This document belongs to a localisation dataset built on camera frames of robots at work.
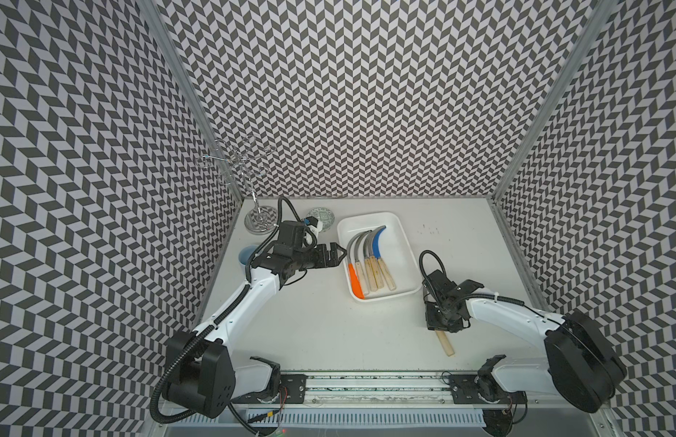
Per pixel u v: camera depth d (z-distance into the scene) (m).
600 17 0.67
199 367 0.41
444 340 0.82
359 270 0.96
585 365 0.41
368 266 0.96
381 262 0.98
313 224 0.75
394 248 1.03
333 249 0.72
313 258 0.71
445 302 0.63
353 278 0.94
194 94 0.87
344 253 0.77
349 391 0.75
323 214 1.08
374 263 0.96
